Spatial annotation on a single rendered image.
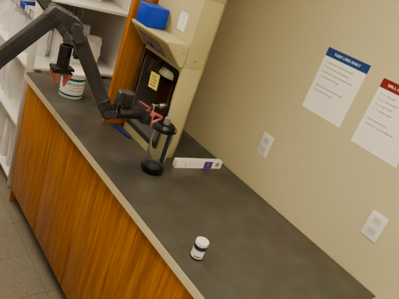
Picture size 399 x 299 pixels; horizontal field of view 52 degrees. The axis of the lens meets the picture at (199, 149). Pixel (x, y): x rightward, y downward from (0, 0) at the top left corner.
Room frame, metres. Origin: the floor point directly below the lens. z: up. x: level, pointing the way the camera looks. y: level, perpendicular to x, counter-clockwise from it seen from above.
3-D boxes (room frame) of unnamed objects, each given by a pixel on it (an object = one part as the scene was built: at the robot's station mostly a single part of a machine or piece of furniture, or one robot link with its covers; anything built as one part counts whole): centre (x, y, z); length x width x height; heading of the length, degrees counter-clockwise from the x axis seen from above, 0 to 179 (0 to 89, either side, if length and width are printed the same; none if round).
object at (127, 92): (1.64, 0.40, 1.20); 0.12 x 0.09 x 0.11; 125
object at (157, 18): (1.90, 0.41, 1.55); 0.10 x 0.10 x 0.09; 46
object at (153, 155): (1.66, 0.17, 1.06); 0.11 x 0.11 x 0.21
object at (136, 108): (1.70, 0.33, 1.16); 0.10 x 0.07 x 0.07; 46
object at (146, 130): (1.88, 0.31, 1.19); 0.30 x 0.01 x 0.40; 46
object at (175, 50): (1.84, 0.35, 1.46); 0.32 x 0.11 x 0.10; 46
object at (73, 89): (2.16, 0.80, 1.01); 0.13 x 0.13 x 0.15
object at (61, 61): (1.86, 0.75, 1.21); 0.10 x 0.07 x 0.07; 136
